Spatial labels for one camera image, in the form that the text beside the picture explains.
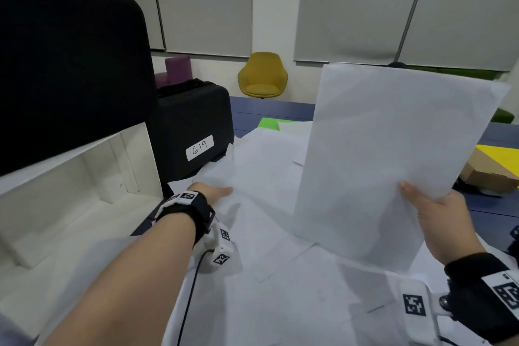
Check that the person's right hand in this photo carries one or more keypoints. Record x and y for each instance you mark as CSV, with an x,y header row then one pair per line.
x,y
446,228

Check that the person's left hand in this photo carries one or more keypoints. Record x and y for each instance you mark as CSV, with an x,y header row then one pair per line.
x,y
209,192

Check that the pile of white papers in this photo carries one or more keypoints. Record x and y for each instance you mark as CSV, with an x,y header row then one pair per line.
x,y
263,179

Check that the green folder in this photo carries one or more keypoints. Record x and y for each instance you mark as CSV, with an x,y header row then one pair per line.
x,y
267,123

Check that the yellow folder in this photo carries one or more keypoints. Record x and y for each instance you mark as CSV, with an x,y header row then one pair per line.
x,y
502,155

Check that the neat white paper sheaf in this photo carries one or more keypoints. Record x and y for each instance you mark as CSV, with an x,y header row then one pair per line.
x,y
385,147

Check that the person's left forearm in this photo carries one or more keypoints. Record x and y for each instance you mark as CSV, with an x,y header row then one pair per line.
x,y
129,289

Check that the brown cardboard box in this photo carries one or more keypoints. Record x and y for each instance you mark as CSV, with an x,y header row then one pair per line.
x,y
486,175

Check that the black case with white label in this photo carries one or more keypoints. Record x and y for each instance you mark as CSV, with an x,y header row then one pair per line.
x,y
190,114

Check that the low purple stool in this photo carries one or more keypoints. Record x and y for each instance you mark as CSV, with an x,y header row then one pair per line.
x,y
161,80

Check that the green sofa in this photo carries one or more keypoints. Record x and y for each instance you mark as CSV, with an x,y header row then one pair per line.
x,y
502,115

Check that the tall purple stool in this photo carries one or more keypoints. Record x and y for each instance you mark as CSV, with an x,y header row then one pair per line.
x,y
177,70

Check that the yellow armchair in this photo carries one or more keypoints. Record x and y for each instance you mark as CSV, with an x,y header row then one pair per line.
x,y
261,74

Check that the open white box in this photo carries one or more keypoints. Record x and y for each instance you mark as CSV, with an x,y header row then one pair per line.
x,y
61,204

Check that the large black carrying case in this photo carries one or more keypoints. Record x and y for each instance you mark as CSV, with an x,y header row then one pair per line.
x,y
69,74

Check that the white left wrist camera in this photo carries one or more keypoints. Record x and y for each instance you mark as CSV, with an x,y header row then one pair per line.
x,y
217,246

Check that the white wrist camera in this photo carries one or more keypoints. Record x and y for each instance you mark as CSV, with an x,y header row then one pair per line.
x,y
421,327
217,246

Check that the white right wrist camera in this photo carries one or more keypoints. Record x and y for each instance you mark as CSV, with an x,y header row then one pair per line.
x,y
421,327

